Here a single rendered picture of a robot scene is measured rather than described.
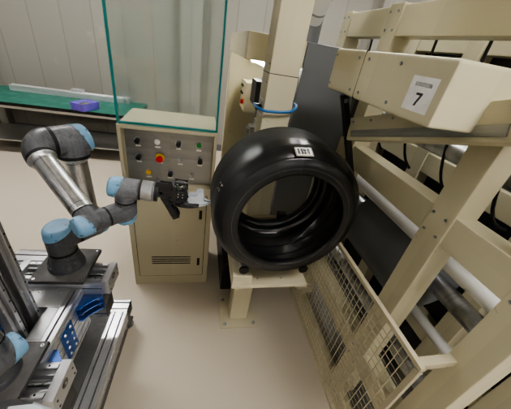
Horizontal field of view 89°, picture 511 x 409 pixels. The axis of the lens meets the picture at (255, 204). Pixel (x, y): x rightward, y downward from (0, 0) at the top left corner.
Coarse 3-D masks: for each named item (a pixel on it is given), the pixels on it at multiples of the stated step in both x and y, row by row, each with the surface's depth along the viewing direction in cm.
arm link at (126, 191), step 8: (112, 176) 90; (112, 184) 88; (120, 184) 89; (128, 184) 90; (136, 184) 91; (112, 192) 89; (120, 192) 90; (128, 192) 90; (136, 192) 91; (120, 200) 92; (128, 200) 92
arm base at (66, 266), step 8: (48, 256) 118; (64, 256) 116; (72, 256) 119; (80, 256) 123; (48, 264) 119; (56, 264) 116; (64, 264) 117; (72, 264) 120; (80, 264) 123; (56, 272) 117; (64, 272) 118; (72, 272) 120
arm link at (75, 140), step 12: (60, 132) 98; (72, 132) 101; (84, 132) 105; (60, 144) 98; (72, 144) 102; (84, 144) 105; (60, 156) 102; (72, 156) 104; (84, 156) 107; (72, 168) 107; (84, 168) 110; (84, 180) 112; (84, 192) 114; (96, 204) 121; (108, 228) 129; (84, 240) 123
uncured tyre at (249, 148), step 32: (288, 128) 100; (256, 160) 86; (288, 160) 85; (320, 160) 87; (224, 192) 90; (320, 192) 128; (352, 192) 96; (224, 224) 94; (256, 224) 132; (288, 224) 135; (320, 224) 127; (256, 256) 106; (288, 256) 123; (320, 256) 112
